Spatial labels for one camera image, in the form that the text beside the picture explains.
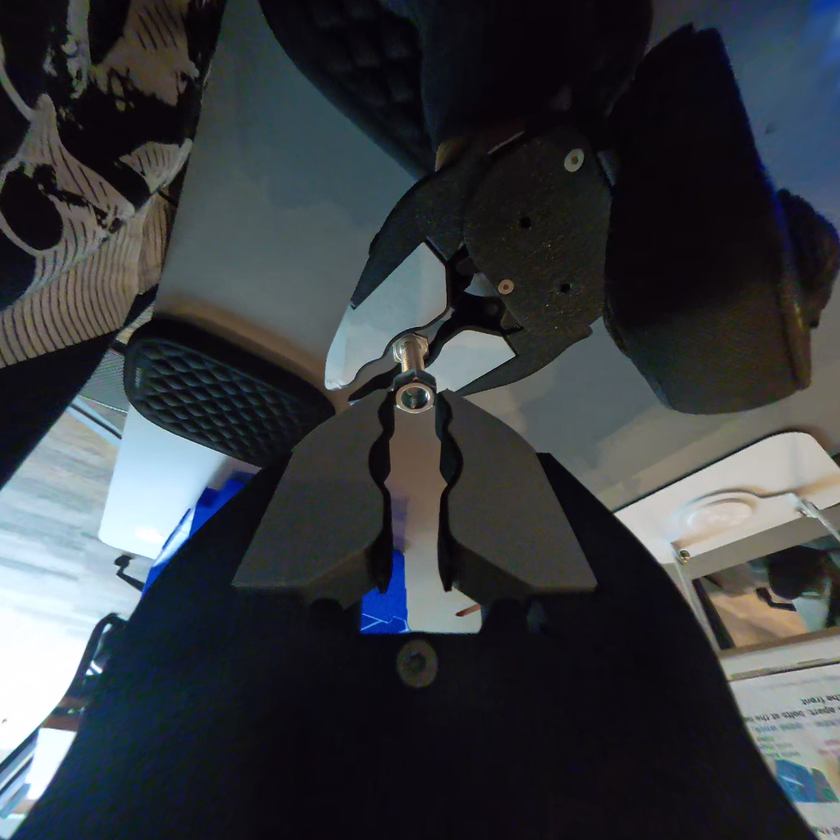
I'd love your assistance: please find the printed instruction sheet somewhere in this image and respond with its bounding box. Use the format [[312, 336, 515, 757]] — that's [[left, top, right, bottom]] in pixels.
[[725, 663, 840, 840]]

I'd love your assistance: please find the silver hex nut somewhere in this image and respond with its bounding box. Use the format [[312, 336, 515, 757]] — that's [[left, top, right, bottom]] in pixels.
[[393, 369, 438, 412]]

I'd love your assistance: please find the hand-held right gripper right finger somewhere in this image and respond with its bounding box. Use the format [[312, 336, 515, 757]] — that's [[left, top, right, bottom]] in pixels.
[[435, 390, 599, 608]]

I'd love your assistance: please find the white rounded board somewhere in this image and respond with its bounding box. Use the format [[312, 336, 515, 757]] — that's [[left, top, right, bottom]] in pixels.
[[617, 430, 840, 559]]

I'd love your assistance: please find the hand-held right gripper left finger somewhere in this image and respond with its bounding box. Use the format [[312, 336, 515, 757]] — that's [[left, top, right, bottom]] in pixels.
[[231, 390, 396, 610]]

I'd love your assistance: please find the dark glossy screen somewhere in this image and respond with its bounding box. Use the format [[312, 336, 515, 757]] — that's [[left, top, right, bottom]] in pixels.
[[692, 545, 840, 651]]

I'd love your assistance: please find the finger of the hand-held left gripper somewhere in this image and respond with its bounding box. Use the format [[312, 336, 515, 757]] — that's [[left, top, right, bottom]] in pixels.
[[425, 298, 524, 393], [323, 244, 463, 403]]

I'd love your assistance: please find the blue plastic bin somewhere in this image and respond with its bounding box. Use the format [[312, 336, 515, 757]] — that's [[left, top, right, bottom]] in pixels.
[[150, 478, 409, 634]]

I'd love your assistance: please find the black white printed shirt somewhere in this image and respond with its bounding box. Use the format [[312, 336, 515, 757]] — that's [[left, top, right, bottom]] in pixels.
[[0, 0, 227, 368]]

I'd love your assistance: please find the black textured armrest pad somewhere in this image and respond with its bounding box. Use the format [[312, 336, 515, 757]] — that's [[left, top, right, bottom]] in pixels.
[[259, 0, 437, 179], [123, 318, 337, 471]]

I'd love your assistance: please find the silver hex bolt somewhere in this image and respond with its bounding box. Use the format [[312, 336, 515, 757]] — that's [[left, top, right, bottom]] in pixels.
[[392, 333, 431, 374]]

